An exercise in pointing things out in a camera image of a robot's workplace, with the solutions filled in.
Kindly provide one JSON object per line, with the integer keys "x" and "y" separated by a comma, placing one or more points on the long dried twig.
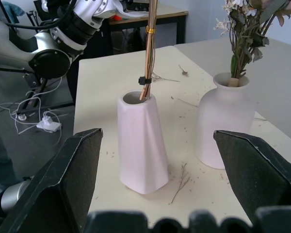
{"x": 182, "y": 179}

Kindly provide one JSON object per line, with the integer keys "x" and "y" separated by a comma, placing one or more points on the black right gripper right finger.
{"x": 259, "y": 170}

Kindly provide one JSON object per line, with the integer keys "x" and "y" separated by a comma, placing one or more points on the blue cloth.
{"x": 13, "y": 8}

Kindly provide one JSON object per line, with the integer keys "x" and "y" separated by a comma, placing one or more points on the thin dried grass stalk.
{"x": 163, "y": 78}

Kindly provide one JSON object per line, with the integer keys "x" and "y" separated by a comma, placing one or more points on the silver robot body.
{"x": 4, "y": 46}

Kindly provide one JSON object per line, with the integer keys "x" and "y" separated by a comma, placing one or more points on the small dried flower sprig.
{"x": 183, "y": 71}

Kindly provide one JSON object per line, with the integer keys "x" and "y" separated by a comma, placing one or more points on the green leafy flower bouquet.
{"x": 242, "y": 46}

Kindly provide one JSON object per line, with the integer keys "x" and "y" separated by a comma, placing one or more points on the wooden table with black frame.
{"x": 165, "y": 12}

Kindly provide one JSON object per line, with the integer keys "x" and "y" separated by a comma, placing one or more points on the silver metal cylinder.
{"x": 13, "y": 195}

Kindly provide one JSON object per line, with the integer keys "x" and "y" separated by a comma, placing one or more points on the white power adapter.
{"x": 48, "y": 124}

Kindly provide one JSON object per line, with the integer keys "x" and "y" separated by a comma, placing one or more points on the dried tan stem bouquet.
{"x": 149, "y": 48}

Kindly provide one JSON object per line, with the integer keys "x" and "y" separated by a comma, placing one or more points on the round white bottle vase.
{"x": 223, "y": 116}

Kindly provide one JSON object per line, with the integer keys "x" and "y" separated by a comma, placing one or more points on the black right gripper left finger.
{"x": 55, "y": 194}

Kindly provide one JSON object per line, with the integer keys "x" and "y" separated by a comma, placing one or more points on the tall twisted white vase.
{"x": 140, "y": 145}

